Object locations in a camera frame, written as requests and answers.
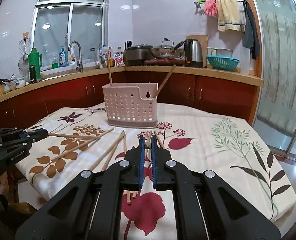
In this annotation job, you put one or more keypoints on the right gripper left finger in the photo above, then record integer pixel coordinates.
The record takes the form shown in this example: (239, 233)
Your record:
(134, 176)

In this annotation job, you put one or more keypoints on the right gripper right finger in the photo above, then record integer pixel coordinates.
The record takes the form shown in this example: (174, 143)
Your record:
(161, 178)

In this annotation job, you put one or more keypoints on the red kitchen cabinets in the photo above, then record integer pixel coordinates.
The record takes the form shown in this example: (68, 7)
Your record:
(25, 106)

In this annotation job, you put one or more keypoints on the left hand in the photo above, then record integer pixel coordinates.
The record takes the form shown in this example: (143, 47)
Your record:
(4, 186)

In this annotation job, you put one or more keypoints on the pink perforated utensil holder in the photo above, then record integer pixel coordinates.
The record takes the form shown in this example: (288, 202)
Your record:
(131, 105)

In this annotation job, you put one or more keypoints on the floral tablecloth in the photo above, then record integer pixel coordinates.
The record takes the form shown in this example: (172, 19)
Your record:
(201, 141)

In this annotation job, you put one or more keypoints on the wooden countertop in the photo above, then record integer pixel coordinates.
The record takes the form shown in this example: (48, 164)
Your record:
(208, 72)

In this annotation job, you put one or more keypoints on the green thermos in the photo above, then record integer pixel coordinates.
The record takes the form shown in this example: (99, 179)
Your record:
(35, 59)

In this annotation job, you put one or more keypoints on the small green bottle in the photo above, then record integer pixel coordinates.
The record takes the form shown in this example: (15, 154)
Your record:
(54, 63)

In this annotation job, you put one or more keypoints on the red induction cooker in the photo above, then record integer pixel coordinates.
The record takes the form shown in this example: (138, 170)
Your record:
(164, 62)

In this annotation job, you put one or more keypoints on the blue detergent bottle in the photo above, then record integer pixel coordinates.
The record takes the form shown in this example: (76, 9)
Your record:
(62, 57)

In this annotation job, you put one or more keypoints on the steel sink faucet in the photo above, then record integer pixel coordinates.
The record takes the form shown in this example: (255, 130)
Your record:
(79, 63)

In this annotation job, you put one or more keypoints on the white spray bottle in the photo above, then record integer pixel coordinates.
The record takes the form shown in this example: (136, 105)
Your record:
(71, 55)

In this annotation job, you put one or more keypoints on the red white snack bag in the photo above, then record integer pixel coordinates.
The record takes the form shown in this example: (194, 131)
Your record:
(119, 58)

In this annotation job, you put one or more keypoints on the black rice cooker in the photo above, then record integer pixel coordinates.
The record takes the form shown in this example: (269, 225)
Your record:
(136, 55)

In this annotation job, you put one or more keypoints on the steel wok with lid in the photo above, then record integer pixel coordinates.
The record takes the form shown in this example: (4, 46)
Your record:
(167, 50)

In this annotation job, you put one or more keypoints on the orange oil bottle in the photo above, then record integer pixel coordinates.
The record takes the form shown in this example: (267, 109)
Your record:
(111, 57)

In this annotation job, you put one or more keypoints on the steel electric kettle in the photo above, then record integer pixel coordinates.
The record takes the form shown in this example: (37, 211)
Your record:
(193, 53)

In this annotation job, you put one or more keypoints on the teal plastic colander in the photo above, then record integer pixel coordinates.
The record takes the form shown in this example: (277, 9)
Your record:
(222, 63)

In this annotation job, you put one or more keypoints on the glass sliding door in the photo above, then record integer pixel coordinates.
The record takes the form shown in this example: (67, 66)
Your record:
(276, 115)

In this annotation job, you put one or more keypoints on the wooden cutting board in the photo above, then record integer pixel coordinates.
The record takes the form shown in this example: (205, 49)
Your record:
(203, 39)

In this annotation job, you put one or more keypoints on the white translucent container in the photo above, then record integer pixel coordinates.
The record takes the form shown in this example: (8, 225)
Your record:
(244, 61)

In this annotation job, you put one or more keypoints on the dark hanging cloth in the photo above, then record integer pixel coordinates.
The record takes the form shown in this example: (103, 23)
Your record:
(250, 39)

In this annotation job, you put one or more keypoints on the yellow hanging towel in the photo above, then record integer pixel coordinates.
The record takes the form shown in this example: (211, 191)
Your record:
(228, 15)

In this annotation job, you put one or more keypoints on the pink rubber glove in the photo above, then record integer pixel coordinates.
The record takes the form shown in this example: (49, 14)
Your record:
(210, 8)

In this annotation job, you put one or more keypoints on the green handled white pitcher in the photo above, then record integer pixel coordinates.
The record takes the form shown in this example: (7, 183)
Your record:
(220, 52)

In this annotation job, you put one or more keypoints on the window with aluminium frame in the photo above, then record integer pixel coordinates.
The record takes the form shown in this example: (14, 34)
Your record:
(57, 22)

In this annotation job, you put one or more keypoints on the wall towel rail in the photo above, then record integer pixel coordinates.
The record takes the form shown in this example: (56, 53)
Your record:
(200, 3)

